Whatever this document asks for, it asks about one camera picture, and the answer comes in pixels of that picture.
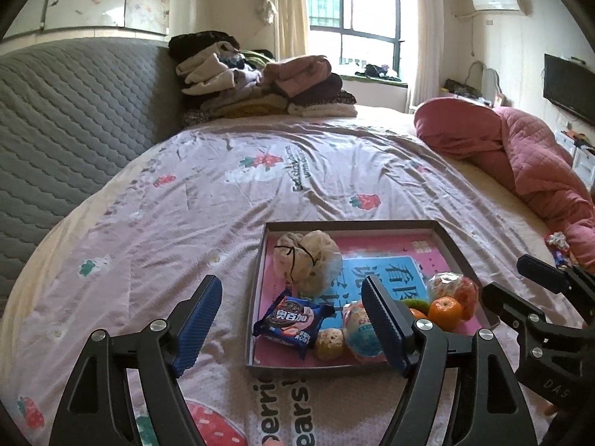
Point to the dark framed window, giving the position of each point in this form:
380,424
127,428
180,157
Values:
372,9

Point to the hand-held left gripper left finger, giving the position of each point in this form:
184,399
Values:
202,325

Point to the dark clothes on windowsill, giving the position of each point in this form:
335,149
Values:
379,70

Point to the pink quilt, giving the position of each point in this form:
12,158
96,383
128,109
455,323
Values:
525,148

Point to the white cabinet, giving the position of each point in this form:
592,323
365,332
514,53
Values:
581,153

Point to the small heap of snack packets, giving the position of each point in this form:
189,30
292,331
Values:
558,246

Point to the blue cookie packet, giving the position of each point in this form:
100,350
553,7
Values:
288,323

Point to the grey quilted headboard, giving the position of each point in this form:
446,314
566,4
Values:
69,125

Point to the cream curtain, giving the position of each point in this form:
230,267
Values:
288,9
425,32

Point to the strawberry printed blanket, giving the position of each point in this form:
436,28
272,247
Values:
186,195

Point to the cream cloth bundle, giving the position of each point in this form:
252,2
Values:
316,251

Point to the grey cardboard box tray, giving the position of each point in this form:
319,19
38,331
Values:
302,370

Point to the black television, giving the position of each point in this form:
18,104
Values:
569,86

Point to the white oval chair back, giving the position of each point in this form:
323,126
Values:
490,76

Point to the small round pastry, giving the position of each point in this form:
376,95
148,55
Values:
330,344

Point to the orange mandarin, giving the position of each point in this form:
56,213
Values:
417,313
444,313

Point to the white air conditioner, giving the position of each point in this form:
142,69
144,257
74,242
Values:
495,1

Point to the large red snack packet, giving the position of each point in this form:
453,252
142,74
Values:
458,288

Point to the dark bag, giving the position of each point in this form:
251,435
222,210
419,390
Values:
458,87

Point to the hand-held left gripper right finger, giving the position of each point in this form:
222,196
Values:
383,325

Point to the pile of folded clothes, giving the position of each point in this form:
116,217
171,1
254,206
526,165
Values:
297,79

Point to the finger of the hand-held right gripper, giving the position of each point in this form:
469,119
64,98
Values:
539,272
506,302

